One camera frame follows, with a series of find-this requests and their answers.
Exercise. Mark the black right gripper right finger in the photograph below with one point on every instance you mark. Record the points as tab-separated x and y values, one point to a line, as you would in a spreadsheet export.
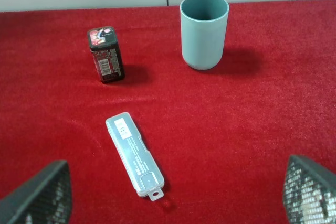
309	191

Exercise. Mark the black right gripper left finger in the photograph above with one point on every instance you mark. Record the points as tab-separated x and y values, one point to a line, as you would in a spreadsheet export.
45	198

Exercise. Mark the teal plastic cup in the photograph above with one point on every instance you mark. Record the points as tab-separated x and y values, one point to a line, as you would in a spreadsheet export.
203	30

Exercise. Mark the clear plastic toothbrush case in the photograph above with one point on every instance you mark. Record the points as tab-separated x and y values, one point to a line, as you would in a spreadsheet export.
145	176

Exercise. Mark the red velvet tablecloth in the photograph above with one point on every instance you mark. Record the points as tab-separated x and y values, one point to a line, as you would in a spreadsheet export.
221	138

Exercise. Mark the black red gum box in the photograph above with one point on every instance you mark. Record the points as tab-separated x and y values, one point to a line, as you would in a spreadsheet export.
104	46

